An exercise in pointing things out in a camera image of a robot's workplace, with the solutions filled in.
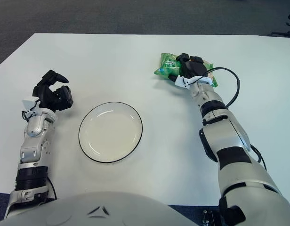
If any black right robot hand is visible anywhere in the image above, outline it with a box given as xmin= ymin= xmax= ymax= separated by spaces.
xmin=168 ymin=53 xmax=208 ymax=83

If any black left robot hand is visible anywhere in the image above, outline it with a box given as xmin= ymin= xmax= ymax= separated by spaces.
xmin=32 ymin=70 xmax=74 ymax=111

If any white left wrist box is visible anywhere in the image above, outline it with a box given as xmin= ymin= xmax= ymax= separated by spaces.
xmin=22 ymin=98 xmax=41 ymax=116

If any grey robot torso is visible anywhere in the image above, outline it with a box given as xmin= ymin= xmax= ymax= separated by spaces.
xmin=0 ymin=191 xmax=204 ymax=226

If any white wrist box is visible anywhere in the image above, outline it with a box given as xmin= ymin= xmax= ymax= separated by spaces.
xmin=175 ymin=75 xmax=192 ymax=89
xmin=22 ymin=98 xmax=41 ymax=116

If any white plate with black rim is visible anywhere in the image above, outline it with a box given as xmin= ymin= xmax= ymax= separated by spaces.
xmin=78 ymin=101 xmax=144 ymax=163

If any black table frame bracket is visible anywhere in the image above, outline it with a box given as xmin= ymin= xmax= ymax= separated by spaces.
xmin=201 ymin=208 xmax=222 ymax=226

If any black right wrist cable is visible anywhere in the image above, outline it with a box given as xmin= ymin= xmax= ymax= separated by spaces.
xmin=186 ymin=67 xmax=241 ymax=108

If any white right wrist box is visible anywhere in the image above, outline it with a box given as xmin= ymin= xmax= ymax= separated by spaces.
xmin=175 ymin=75 xmax=192 ymax=89

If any green potato chip bag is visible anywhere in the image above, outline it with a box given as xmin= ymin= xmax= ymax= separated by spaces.
xmin=153 ymin=52 xmax=218 ymax=88

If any black left elbow cable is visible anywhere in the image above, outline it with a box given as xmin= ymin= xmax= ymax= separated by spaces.
xmin=46 ymin=175 xmax=58 ymax=201

